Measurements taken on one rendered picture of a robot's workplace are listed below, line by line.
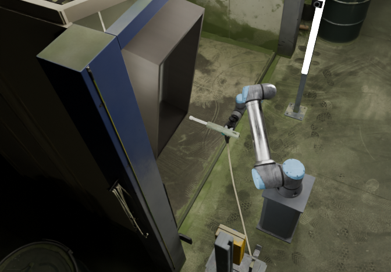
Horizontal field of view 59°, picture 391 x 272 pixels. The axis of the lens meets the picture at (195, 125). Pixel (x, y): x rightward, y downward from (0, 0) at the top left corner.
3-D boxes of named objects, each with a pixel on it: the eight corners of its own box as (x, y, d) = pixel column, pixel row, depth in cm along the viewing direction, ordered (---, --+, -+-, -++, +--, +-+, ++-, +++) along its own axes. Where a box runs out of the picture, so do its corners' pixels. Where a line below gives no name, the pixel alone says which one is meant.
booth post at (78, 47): (176, 279, 278) (80, 72, 99) (157, 269, 284) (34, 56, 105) (186, 258, 288) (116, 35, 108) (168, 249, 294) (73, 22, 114)
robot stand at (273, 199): (301, 213, 305) (315, 177, 254) (290, 244, 289) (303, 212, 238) (268, 199, 315) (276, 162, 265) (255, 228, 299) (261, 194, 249)
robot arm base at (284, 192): (305, 181, 253) (308, 174, 245) (297, 202, 243) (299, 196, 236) (280, 171, 260) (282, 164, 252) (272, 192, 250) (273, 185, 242)
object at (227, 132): (240, 145, 312) (240, 131, 293) (238, 149, 310) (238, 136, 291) (194, 126, 329) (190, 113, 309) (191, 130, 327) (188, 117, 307)
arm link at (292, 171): (304, 187, 239) (309, 175, 225) (280, 191, 239) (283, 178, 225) (298, 168, 249) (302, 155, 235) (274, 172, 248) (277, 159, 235)
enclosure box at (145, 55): (121, 143, 301) (106, 40, 201) (156, 96, 332) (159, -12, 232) (155, 161, 295) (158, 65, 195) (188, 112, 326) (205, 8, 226)
